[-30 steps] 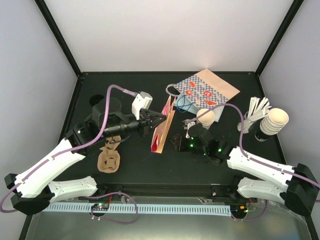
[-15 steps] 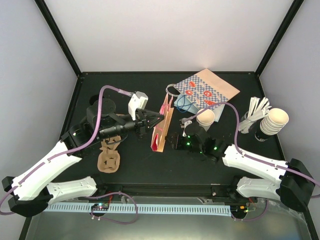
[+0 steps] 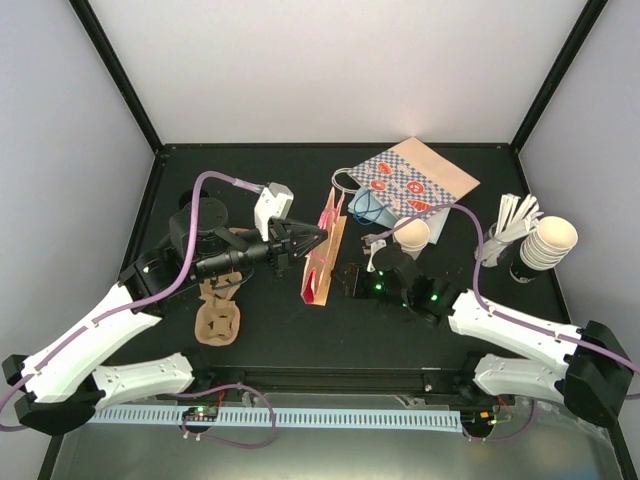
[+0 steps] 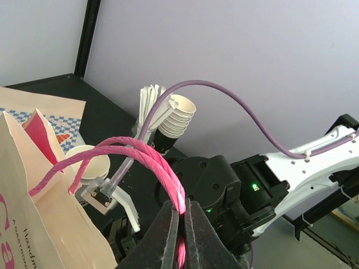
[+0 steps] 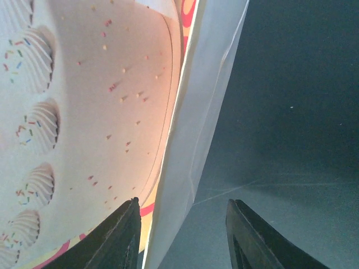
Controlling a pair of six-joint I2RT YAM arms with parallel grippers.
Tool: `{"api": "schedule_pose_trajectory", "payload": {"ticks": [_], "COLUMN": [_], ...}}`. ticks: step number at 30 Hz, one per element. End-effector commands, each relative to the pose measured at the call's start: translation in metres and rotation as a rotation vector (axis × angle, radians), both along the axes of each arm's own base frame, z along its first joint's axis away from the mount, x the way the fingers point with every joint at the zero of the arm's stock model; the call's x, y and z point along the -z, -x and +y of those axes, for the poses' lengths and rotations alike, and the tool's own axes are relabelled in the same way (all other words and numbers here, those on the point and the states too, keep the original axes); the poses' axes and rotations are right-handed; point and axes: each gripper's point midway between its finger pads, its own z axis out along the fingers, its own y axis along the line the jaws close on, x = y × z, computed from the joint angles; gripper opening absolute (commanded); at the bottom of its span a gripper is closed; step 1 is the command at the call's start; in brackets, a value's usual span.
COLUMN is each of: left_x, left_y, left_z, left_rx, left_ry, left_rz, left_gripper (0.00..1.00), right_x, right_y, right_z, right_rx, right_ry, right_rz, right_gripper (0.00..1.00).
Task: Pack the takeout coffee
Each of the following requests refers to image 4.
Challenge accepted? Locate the blue checkered bakery paper bag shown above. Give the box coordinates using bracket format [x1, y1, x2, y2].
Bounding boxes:
[1, 87, 86, 153]

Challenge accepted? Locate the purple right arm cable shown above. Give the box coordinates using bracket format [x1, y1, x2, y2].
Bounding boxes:
[112, 80, 359, 191]

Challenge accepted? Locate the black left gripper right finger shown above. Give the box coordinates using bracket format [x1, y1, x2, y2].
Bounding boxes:
[184, 200, 239, 269]

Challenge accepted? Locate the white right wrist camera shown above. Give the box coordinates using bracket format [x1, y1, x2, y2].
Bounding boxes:
[81, 177, 140, 233]

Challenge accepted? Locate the tall white paper cup stack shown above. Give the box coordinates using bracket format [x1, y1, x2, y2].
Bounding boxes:
[158, 94, 196, 138]

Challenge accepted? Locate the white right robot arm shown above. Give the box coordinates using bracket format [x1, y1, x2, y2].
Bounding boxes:
[165, 114, 358, 254]

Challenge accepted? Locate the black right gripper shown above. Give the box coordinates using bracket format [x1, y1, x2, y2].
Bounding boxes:
[112, 155, 291, 264]

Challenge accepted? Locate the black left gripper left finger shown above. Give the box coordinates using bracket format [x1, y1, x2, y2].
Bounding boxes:
[117, 201, 180, 269]

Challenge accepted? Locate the cream pink Cakes paper bag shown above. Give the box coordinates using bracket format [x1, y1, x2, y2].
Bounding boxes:
[1, 113, 186, 268]

